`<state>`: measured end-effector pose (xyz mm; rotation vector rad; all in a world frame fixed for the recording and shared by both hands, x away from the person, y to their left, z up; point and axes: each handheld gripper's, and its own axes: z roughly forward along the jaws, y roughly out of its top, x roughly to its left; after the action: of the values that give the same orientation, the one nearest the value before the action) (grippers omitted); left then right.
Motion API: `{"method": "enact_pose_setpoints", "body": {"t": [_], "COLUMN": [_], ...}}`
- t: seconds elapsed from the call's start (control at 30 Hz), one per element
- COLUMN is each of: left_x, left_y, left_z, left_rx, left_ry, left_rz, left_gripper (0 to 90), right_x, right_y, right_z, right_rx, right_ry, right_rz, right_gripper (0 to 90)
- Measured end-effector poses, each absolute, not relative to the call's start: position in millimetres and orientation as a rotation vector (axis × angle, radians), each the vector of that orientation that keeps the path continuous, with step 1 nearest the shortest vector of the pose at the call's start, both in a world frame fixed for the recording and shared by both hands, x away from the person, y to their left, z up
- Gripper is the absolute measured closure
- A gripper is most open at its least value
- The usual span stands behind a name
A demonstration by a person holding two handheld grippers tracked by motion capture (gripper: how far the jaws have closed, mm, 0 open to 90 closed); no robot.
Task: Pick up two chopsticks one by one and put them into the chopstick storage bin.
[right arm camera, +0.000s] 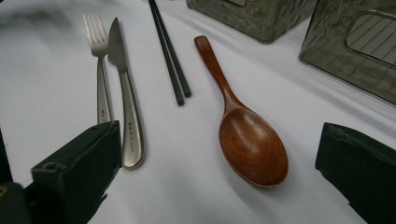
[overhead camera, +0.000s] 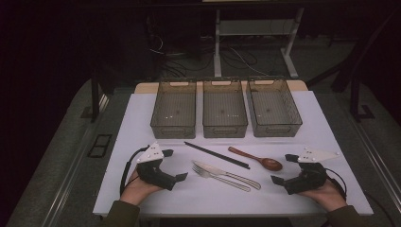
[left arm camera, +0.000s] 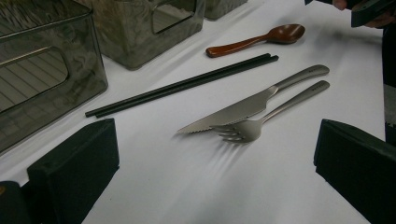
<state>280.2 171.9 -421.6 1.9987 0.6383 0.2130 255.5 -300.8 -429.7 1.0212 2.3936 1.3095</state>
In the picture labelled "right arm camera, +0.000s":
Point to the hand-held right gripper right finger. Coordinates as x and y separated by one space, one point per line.
361 165

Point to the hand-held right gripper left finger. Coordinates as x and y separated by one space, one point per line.
77 168

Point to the brown wooden spoon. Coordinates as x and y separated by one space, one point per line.
252 146

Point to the black chopstick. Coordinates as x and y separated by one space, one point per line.
175 84
182 77

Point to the silver metal fork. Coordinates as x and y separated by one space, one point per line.
99 46

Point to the smoky transparent plastic bin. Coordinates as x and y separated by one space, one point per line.
330 49
258 18

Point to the silver metal knife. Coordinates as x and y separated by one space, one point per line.
130 124

